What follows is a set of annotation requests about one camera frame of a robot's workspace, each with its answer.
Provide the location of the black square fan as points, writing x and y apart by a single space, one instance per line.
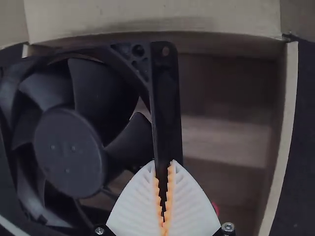
69 147

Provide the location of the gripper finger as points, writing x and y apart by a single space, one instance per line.
192 209
137 209

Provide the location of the cardboard box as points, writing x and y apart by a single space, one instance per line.
221 98

